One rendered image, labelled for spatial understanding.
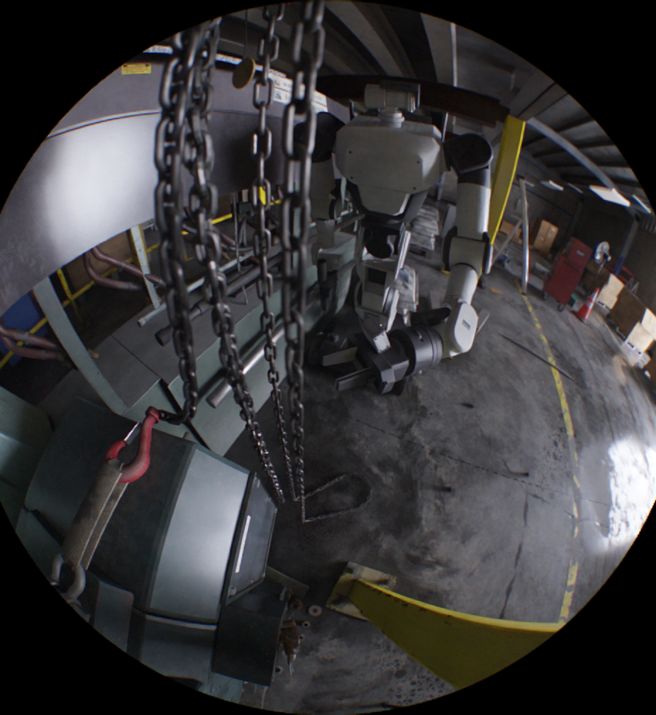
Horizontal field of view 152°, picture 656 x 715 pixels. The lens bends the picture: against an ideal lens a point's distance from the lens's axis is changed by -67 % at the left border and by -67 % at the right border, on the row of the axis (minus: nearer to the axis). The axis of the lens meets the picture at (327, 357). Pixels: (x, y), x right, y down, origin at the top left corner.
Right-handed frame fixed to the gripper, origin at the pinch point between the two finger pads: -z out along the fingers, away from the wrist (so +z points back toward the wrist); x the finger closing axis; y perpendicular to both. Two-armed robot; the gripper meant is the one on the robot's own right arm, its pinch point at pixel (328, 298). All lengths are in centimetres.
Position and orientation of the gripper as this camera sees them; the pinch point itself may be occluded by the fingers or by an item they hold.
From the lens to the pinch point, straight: 120.3
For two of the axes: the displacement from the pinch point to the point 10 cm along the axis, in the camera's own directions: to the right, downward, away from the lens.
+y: 9.4, 2.8, -2.1
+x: -3.5, 8.1, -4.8
